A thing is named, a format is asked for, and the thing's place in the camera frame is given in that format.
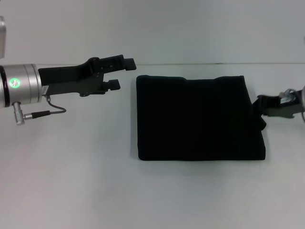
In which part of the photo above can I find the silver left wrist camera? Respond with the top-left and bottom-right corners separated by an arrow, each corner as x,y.
0,16 -> 7,59

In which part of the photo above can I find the clear plug connector with cable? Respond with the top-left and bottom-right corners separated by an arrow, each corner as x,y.
279,88 -> 298,105

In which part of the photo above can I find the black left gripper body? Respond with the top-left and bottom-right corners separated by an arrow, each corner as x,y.
38,57 -> 107,97

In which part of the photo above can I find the left arm grey cable with plug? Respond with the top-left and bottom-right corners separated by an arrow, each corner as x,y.
13,94 -> 67,125

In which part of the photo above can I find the black t-shirt with FREE print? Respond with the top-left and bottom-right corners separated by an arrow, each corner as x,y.
135,74 -> 267,162

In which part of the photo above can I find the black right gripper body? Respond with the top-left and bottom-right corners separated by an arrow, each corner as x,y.
257,94 -> 305,119

